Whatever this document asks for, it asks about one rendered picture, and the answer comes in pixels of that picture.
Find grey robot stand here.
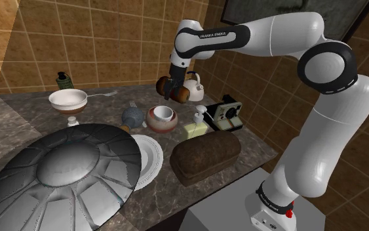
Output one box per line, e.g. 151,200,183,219
178,167,327,231

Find white kettle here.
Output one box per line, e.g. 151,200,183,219
183,71,205,102

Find small white cup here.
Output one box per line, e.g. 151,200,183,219
153,105,175,123

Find grey round vase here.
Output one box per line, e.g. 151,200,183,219
119,107,146,133

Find green bottle with black cap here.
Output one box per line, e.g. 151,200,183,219
55,71,75,91

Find cream instant camera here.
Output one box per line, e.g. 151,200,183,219
212,94,244,132

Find short silver fork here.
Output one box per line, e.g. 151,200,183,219
128,100,148,129

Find long silver fork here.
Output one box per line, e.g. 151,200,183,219
87,90,118,98

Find dark brown bread loaf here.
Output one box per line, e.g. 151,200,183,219
169,130,242,188

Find brown and cream round bowl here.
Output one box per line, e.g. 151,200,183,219
145,105,179,134

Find white bowl with brown base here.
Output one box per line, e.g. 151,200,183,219
48,88,88,116

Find brown cylinder roll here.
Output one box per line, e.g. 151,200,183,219
155,75,191,104

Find yellow soap dispenser bottle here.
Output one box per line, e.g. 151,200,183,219
180,104,209,141

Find white plate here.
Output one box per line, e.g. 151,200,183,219
129,134,165,192

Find large silver round lid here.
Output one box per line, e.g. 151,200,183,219
0,123,143,231

